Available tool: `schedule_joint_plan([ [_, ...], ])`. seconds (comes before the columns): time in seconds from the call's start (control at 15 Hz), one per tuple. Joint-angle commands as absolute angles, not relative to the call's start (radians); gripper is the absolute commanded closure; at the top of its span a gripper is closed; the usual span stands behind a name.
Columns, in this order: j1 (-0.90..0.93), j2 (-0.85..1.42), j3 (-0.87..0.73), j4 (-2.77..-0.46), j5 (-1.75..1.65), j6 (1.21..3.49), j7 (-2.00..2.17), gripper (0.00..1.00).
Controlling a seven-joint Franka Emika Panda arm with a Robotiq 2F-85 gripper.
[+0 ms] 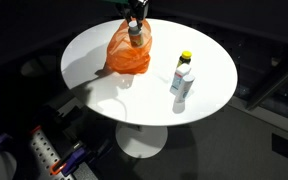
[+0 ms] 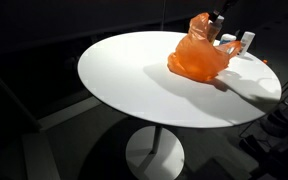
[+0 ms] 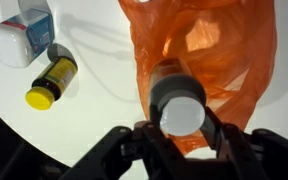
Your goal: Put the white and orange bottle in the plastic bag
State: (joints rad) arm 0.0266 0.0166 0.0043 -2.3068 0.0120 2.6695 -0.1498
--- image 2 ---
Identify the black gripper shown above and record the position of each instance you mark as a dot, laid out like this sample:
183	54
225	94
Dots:
230	3

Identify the white blue square bottle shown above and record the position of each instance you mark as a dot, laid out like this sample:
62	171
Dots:
227	38

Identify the tall white tube bottle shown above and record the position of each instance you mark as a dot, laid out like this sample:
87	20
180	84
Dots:
247	40

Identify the orange plastic bag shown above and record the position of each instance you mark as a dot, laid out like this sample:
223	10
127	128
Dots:
197	60

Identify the tiny orange object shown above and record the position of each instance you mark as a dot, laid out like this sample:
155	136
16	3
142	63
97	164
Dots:
265	61

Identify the white table pedestal base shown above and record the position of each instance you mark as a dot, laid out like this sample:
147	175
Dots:
165	160

